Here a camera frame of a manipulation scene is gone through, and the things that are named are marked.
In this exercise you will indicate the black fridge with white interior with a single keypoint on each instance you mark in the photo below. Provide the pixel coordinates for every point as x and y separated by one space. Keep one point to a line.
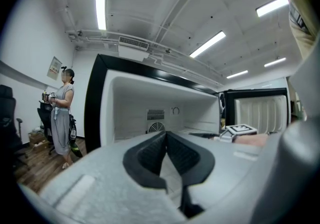
130 107

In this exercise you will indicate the black and green vacuum cleaner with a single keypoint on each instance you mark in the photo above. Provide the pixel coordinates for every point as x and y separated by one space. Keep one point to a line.
74 140

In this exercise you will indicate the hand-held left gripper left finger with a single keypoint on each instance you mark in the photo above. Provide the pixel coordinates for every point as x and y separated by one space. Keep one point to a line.
140 165

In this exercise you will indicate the person's right forearm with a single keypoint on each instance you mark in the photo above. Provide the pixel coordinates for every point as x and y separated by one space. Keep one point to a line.
252 139

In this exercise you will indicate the long ceiling light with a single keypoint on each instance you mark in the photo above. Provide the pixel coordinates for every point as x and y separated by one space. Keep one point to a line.
101 2
237 74
272 6
275 62
207 44

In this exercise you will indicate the brown cardboard boxes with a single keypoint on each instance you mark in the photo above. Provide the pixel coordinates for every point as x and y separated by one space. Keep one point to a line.
37 141

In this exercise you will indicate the white wall notice board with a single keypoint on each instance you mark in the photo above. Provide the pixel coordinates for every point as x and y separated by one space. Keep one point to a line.
54 68

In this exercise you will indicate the person's beige shirt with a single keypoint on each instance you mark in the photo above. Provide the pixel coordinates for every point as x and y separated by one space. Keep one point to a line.
302 22

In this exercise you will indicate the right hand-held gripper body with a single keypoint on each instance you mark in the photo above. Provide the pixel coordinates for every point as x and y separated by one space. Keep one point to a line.
241 129

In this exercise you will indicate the white ceiling air conditioner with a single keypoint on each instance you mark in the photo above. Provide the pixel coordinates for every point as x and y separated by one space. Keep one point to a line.
133 48

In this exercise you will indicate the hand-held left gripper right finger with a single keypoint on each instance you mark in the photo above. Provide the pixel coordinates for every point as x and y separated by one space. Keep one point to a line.
195 165

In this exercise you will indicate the large black office chair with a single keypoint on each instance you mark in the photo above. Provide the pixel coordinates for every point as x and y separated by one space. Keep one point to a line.
8 117

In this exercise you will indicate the black fridge door white liner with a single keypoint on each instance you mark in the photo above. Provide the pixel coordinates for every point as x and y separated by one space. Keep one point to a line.
260 112

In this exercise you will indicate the small black office chair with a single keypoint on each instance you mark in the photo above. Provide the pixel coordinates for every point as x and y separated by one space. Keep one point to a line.
46 120

